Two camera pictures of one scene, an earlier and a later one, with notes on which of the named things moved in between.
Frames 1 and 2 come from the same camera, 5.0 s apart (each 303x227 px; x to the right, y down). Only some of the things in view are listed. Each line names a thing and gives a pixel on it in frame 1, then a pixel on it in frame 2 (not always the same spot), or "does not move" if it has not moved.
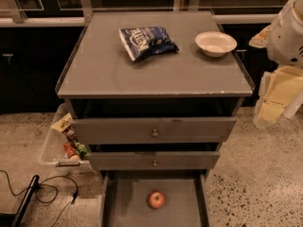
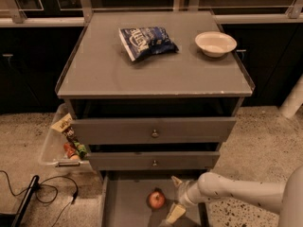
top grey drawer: [157, 130] does not move
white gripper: [286, 39] → [184, 192]
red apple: [156, 200] does not move
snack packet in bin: [64, 124] does not move
